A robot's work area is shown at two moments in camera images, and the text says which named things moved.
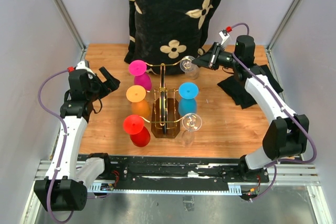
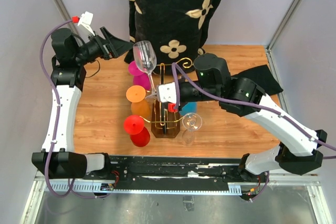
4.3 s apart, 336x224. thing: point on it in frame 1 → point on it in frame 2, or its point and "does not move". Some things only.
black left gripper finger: x=112 y=83 → x=118 y=46
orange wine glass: x=140 y=106 does not move
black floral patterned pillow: x=170 y=14 does not move
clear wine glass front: x=192 y=122 does not move
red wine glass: x=139 y=135 does not move
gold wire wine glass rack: x=165 y=108 does not move
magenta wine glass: x=138 y=68 does not move
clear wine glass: x=191 y=69 → x=146 y=60
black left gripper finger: x=105 y=73 → x=107 y=34
